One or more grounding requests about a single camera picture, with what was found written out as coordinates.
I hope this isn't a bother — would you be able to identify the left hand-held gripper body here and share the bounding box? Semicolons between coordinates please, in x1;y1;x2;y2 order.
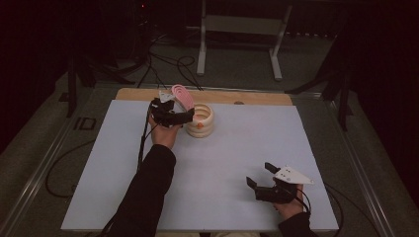
148;90;186;129

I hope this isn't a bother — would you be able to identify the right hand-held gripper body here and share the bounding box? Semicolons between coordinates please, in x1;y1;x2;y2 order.
255;166;314;203

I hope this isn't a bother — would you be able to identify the cream ribbed cup orange knob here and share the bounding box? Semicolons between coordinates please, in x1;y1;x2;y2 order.
185;103;215;138

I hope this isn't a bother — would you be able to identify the pink hairbrush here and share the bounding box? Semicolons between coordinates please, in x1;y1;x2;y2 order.
170;83;196;113

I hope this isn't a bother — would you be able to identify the person's right hand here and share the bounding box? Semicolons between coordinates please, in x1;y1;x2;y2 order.
273;184;309;221

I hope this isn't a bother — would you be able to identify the person's left hand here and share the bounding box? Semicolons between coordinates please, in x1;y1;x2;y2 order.
147;113;182;150

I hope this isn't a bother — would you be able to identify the black tripod stand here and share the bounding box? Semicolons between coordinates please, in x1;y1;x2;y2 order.
58;48;136;119
286;33;356;132

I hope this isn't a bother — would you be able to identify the white metal stand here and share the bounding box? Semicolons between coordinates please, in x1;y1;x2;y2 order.
186;0;294;82

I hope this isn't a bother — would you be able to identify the left hand-held gripper cable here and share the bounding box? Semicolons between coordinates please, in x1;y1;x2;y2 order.
44;105;156;237

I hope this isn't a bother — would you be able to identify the hand-held gripper cable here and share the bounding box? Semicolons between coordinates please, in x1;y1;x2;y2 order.
295;182;379;237
44;105;156;237

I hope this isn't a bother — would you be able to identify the black floor cable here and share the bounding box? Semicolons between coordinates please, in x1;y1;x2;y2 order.
176;54;205;92
137;36;168;90

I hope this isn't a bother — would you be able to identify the right hand-held gripper cable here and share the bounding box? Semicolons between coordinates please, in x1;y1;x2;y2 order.
295;182;379;237

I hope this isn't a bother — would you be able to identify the aluminium floor rail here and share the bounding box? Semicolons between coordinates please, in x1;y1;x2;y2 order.
0;83;100;237
290;92;394;237

